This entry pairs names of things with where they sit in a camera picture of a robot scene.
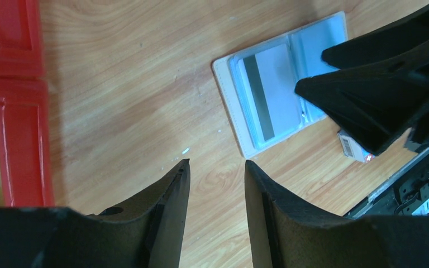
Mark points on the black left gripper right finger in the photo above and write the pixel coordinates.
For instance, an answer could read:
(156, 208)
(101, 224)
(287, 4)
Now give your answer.
(288, 231)

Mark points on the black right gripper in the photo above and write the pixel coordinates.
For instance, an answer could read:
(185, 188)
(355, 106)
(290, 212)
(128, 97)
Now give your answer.
(376, 102)

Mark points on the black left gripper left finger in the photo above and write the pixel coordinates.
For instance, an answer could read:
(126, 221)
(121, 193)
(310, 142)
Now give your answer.
(145, 230)

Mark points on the blue gum pack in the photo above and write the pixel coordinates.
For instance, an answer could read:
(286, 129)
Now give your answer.
(352, 149)

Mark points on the red plastic bin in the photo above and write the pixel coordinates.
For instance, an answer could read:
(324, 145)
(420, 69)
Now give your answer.
(21, 45)
(24, 143)

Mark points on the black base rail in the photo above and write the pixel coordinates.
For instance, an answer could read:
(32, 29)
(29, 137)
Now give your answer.
(405, 193)

